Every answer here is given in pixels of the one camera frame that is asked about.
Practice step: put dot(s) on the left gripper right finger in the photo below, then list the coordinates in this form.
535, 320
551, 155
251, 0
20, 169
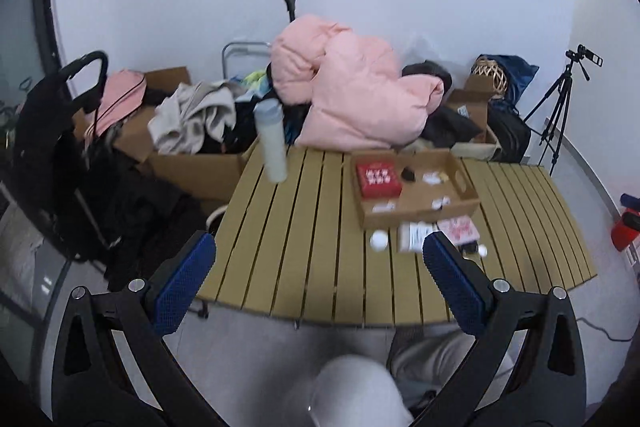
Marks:
547, 385

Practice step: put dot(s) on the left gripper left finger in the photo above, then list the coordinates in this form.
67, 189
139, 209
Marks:
112, 366

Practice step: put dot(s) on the black small clip items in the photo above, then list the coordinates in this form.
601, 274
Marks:
469, 248

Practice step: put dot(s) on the pink pouch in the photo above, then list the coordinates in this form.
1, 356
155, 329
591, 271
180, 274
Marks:
459, 230

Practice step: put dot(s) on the large white pill bottle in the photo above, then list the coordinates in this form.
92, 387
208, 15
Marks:
410, 237

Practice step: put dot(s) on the small white round jar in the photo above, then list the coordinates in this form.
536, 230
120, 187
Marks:
438, 204

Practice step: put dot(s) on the black hair scrunchie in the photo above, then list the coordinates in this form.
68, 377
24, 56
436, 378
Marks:
408, 174

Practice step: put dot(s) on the red patterned box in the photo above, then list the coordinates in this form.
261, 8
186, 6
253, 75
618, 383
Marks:
378, 180

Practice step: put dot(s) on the red object at edge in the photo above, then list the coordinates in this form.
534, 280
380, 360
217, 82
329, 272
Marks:
626, 230

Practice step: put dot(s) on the grey sweatpants leg right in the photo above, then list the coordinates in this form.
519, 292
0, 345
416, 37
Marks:
422, 365

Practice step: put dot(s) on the grey sweatpants leg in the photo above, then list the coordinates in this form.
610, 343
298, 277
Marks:
422, 365
356, 391

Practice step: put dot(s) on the black folding cart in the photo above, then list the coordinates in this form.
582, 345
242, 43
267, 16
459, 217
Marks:
89, 198

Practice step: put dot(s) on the grey sweatpants leg left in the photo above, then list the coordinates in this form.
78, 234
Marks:
356, 391

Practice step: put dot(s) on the blue bag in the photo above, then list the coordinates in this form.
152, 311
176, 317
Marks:
519, 75

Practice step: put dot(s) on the cardboard box right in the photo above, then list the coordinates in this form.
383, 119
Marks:
472, 102

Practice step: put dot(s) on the shallow cardboard tray box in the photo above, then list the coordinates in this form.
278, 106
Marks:
415, 201

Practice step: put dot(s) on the hello sticker upper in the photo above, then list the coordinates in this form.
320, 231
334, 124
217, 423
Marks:
435, 177

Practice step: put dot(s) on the hello sticker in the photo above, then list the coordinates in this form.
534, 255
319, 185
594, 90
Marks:
384, 207
435, 177

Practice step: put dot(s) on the black garment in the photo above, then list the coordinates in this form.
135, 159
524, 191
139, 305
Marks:
445, 127

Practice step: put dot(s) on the woven rattan basket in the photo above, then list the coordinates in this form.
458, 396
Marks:
487, 67

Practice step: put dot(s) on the large cardboard box left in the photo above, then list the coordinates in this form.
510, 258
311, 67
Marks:
213, 172

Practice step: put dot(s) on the hello sticker lower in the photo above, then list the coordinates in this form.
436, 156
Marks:
384, 207

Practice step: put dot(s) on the folding slatted wooden table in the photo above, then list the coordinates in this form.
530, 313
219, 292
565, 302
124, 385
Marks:
296, 251

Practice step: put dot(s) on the beige crumpled clothes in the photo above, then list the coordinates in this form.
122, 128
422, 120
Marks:
191, 114

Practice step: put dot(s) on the pink backpack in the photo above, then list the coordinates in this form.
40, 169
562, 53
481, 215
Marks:
123, 94

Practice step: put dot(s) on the pink puffy duvet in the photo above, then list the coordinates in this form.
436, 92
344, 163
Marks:
357, 97

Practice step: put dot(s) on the tall white thermos bottle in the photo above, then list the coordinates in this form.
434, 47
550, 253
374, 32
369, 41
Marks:
268, 117

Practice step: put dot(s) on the black camera tripod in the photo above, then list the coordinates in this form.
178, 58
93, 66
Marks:
552, 136

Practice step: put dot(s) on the white metal frame chair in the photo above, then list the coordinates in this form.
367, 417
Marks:
240, 57

